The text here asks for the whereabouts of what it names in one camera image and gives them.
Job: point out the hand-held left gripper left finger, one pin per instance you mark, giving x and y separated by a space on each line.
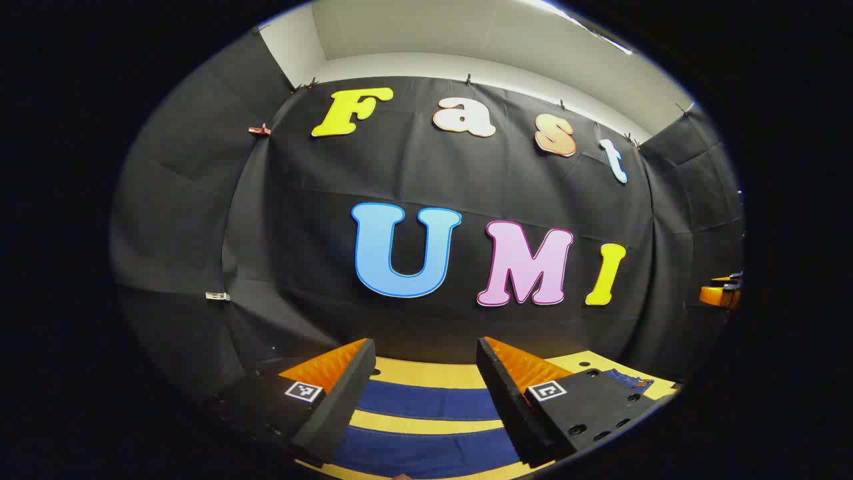
336 413

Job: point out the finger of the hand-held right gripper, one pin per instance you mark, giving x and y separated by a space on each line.
716 295

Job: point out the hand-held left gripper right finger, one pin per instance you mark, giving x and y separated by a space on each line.
510 406

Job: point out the blue denim jeans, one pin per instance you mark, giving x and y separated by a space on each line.
426 403

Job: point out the small white clip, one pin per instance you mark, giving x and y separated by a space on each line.
216 296

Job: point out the black backdrop cloth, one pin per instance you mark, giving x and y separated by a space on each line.
300 233

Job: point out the small orange cloth clip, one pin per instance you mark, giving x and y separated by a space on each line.
260 130

